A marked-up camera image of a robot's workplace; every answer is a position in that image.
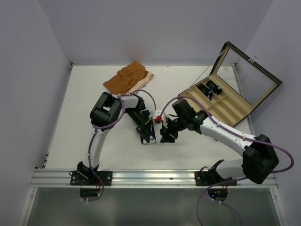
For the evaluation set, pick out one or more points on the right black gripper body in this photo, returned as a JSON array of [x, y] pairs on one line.
[[176, 124]]

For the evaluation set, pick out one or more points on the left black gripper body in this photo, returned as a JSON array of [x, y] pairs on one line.
[[137, 117]]

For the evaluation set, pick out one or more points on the navy blue underwear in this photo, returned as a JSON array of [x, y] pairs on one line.
[[152, 135]]

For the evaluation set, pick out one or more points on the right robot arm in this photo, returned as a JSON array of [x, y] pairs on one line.
[[257, 158]]

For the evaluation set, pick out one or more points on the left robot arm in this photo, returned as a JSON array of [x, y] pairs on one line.
[[105, 114]]

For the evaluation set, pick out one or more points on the rolled black underwear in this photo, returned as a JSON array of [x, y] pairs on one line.
[[209, 88]]

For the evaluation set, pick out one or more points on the orange brown underwear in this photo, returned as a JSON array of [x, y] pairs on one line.
[[129, 79]]

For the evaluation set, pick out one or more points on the black compartment storage box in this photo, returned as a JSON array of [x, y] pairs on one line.
[[245, 85]]

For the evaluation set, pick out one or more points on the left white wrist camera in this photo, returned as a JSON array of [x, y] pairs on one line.
[[154, 114]]

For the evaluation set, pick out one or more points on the aluminium mounting rail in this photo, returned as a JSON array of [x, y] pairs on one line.
[[118, 178]]

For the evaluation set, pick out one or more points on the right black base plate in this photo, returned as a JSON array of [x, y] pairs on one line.
[[206, 178]]

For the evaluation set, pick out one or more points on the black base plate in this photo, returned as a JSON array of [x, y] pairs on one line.
[[206, 178], [79, 180]]

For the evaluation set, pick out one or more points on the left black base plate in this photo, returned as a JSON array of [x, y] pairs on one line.
[[79, 180]]

